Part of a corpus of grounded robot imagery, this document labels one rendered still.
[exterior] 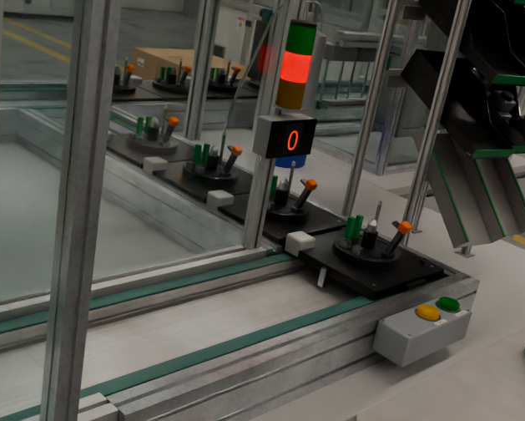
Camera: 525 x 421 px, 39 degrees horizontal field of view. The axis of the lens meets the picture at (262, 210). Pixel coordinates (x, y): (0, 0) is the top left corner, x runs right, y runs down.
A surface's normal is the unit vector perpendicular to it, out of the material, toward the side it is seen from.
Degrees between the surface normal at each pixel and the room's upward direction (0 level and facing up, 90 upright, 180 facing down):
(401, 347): 90
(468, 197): 45
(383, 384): 0
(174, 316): 0
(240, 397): 90
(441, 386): 0
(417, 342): 90
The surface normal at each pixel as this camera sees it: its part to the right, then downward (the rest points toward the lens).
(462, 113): 0.39, -0.68
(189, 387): 0.17, -0.92
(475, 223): 0.51, -0.39
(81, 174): 0.69, 0.36
